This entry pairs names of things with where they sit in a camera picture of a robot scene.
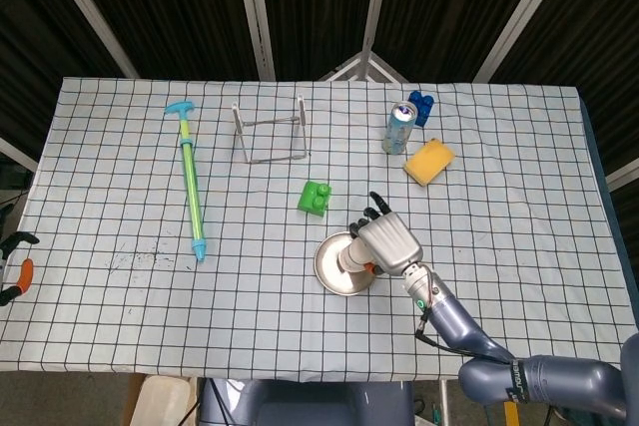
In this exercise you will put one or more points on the white triangular frame foot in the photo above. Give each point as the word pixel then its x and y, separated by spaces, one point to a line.
pixel 363 67

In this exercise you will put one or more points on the cream plastic container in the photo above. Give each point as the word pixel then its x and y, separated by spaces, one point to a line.
pixel 162 401

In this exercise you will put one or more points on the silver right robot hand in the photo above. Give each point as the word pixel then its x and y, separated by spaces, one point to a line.
pixel 392 244

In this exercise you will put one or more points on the blue toy building block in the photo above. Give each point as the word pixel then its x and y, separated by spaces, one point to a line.
pixel 422 106

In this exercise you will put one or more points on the green toy building block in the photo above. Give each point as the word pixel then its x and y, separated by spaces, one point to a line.
pixel 313 199

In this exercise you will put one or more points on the blue-grey robot torso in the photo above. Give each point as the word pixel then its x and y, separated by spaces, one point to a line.
pixel 309 403

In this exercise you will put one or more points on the stainless steel plate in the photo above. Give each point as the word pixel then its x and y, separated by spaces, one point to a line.
pixel 329 261

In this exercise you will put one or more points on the yellow sponge green underside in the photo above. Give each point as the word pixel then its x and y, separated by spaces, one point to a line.
pixel 429 160

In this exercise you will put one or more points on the light blue drink can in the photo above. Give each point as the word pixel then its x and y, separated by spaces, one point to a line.
pixel 397 134

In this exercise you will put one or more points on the white paper cup blue print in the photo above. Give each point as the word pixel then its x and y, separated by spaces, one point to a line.
pixel 352 259

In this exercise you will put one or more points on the black orange-tipped left robot hand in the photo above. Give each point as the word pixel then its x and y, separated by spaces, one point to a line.
pixel 25 274

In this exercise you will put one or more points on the checkered light blue tablecloth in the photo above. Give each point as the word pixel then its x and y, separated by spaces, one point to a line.
pixel 199 316

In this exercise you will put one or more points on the metal table leg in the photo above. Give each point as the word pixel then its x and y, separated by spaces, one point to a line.
pixel 443 403

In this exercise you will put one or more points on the blue green water squirter toy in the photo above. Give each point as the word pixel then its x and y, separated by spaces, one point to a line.
pixel 192 186

